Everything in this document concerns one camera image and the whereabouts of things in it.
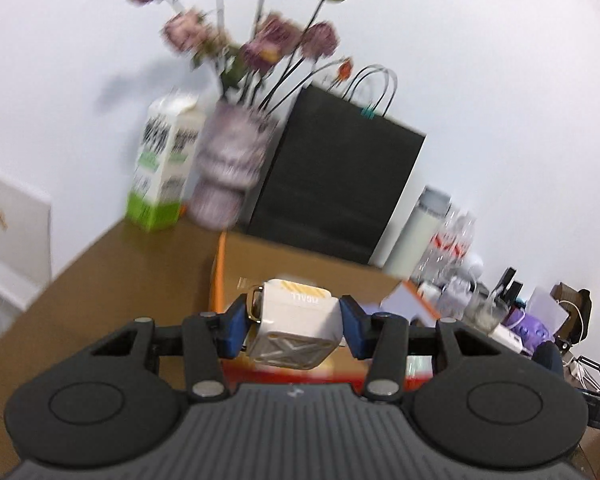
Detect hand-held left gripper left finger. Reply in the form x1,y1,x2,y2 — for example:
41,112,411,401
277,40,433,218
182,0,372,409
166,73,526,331
87,296,253,403

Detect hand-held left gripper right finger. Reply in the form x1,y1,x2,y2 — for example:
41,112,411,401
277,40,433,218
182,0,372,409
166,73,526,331
340,295,518,403

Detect orange-edged cardboard box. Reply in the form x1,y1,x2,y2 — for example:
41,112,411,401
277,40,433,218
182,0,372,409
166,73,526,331
209,230,442,397

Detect wooden desktop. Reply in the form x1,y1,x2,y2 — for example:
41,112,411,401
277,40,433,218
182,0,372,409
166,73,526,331
0,215,231,480

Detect lilac paper sheet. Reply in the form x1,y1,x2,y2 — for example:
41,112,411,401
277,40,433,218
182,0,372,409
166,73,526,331
380,280,442,322

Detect purple case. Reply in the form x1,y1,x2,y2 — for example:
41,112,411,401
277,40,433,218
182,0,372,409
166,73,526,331
505,307,561,356

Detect white thermos bottle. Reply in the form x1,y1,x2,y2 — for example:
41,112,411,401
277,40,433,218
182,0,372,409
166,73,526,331
382,185,453,281

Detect brown cardboard box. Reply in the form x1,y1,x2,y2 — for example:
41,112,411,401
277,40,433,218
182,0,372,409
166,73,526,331
550,282,593,346

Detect clear plastic water bottles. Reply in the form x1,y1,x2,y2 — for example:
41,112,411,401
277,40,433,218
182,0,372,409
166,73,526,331
412,207,478,286

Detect clear glass cup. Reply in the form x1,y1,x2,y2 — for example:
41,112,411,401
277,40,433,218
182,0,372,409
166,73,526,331
462,285,509,333

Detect black paper bag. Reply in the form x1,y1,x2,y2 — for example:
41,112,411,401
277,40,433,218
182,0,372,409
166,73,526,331
242,64,427,266

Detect black desk stand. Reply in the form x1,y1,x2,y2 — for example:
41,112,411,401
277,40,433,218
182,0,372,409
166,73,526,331
490,267,524,307

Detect pink mottled vase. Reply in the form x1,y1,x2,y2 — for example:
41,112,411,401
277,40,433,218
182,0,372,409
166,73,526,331
187,100,279,231

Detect green and white milk carton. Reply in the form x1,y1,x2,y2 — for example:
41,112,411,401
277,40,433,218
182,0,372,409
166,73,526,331
125,92,206,233

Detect white board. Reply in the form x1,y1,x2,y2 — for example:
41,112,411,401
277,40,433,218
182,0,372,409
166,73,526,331
0,165,53,311

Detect dried pink flowers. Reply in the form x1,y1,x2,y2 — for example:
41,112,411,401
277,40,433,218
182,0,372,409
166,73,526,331
126,0,381,112

